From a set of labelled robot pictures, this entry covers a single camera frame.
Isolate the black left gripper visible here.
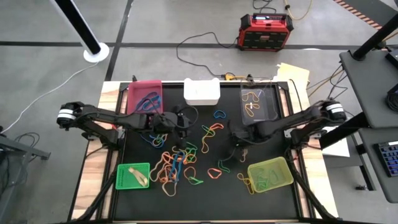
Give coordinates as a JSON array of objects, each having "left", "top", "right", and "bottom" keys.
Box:
[{"left": 155, "top": 105, "right": 191, "bottom": 151}]

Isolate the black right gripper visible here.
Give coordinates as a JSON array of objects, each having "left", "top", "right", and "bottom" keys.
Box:
[{"left": 228, "top": 119, "right": 261, "bottom": 156}]

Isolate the green rubber band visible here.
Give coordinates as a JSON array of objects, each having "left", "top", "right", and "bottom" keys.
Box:
[
  {"left": 187, "top": 176, "right": 205, "bottom": 186},
  {"left": 183, "top": 142, "right": 198, "bottom": 163},
  {"left": 265, "top": 169, "right": 281, "bottom": 185},
  {"left": 254, "top": 173, "right": 270, "bottom": 191},
  {"left": 201, "top": 124, "right": 216, "bottom": 138},
  {"left": 152, "top": 134, "right": 169, "bottom": 148},
  {"left": 217, "top": 159, "right": 231, "bottom": 174}
]

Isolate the thin blue rubber band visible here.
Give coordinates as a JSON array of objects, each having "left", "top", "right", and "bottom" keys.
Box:
[
  {"left": 136, "top": 91, "right": 160, "bottom": 108},
  {"left": 140, "top": 133, "right": 166, "bottom": 148}
]

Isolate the white plastic basket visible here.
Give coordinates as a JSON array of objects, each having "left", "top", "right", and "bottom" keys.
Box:
[{"left": 183, "top": 77, "right": 221, "bottom": 106}]

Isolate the thin tan rubber band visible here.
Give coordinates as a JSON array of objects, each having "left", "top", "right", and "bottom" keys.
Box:
[{"left": 160, "top": 181, "right": 178, "bottom": 197}]

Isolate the yellow plastic basket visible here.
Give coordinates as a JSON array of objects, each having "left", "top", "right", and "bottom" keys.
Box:
[{"left": 247, "top": 156, "right": 295, "bottom": 194}]

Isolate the clear plastic basket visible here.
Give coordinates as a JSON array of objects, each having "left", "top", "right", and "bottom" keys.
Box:
[{"left": 239, "top": 81, "right": 279, "bottom": 127}]

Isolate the black table mat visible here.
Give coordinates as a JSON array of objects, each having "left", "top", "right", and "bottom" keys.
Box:
[{"left": 112, "top": 82, "right": 300, "bottom": 220}]

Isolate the pink plastic basket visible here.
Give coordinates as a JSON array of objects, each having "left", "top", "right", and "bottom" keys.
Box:
[{"left": 126, "top": 79, "right": 164, "bottom": 125}]

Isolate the green plastic basket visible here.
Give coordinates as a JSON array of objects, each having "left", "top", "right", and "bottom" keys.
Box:
[{"left": 114, "top": 162, "right": 150, "bottom": 190}]

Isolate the yellow power plug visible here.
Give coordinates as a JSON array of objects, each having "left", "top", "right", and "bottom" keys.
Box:
[{"left": 224, "top": 72, "right": 247, "bottom": 82}]

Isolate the yellow paper sheet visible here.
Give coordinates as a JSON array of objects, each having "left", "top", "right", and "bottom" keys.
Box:
[{"left": 274, "top": 62, "right": 311, "bottom": 91}]

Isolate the white paper sheet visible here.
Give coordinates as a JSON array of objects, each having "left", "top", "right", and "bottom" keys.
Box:
[{"left": 321, "top": 126, "right": 351, "bottom": 159}]

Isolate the black support beam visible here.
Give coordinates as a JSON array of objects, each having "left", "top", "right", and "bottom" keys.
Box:
[{"left": 318, "top": 111, "right": 374, "bottom": 151}]

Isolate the red black portable power station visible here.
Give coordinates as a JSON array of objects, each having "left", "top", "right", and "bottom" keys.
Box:
[{"left": 236, "top": 12, "right": 295, "bottom": 52}]

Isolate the pole with white round base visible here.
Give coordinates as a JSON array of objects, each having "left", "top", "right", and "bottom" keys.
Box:
[{"left": 49, "top": 0, "right": 111, "bottom": 64}]

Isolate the grey desk top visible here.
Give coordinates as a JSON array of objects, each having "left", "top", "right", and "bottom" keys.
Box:
[
  {"left": 338, "top": 46, "right": 398, "bottom": 129},
  {"left": 357, "top": 127, "right": 398, "bottom": 203}
]

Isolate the backlit computer keyboard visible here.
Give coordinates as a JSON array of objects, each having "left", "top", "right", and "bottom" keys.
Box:
[{"left": 377, "top": 140, "right": 398, "bottom": 179}]

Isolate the grey stand base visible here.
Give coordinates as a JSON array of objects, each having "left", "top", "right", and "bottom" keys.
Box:
[{"left": 0, "top": 126, "right": 52, "bottom": 224}]

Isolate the flat black desk device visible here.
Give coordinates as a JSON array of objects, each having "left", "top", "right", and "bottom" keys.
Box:
[{"left": 384, "top": 46, "right": 398, "bottom": 71}]

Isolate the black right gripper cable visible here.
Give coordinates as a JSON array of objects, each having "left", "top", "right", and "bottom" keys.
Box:
[{"left": 217, "top": 145, "right": 245, "bottom": 164}]

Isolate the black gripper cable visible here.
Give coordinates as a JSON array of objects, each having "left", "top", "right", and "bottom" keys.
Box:
[
  {"left": 146, "top": 98, "right": 199, "bottom": 129},
  {"left": 217, "top": 145, "right": 245, "bottom": 164}
]

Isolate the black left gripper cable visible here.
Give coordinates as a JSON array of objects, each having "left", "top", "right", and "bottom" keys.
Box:
[{"left": 146, "top": 98, "right": 199, "bottom": 129}]

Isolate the black table frame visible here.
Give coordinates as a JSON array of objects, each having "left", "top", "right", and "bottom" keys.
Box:
[{"left": 105, "top": 80, "right": 308, "bottom": 222}]

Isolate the black frame strut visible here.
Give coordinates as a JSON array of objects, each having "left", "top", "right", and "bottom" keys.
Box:
[
  {"left": 289, "top": 167, "right": 338, "bottom": 222},
  {"left": 73, "top": 167, "right": 123, "bottom": 222}
]

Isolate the black floor power cable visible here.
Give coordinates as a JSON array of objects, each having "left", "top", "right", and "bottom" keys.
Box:
[{"left": 175, "top": 31, "right": 239, "bottom": 78}]

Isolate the black cable bundle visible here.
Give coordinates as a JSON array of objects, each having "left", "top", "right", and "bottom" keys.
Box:
[
  {"left": 13, "top": 131, "right": 42, "bottom": 149},
  {"left": 305, "top": 64, "right": 346, "bottom": 110}
]

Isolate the white floor cable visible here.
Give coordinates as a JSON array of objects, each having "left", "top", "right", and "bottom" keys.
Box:
[{"left": 0, "top": 61, "right": 100, "bottom": 134}]

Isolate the yellow extension cable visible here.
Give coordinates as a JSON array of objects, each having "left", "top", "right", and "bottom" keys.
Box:
[{"left": 284, "top": 0, "right": 313, "bottom": 21}]

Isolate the coiled black cable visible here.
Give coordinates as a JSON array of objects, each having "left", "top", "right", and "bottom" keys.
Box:
[{"left": 385, "top": 83, "right": 398, "bottom": 114}]

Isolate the black desk post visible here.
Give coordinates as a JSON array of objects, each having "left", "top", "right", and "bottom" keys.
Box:
[{"left": 351, "top": 14, "right": 398, "bottom": 62}]

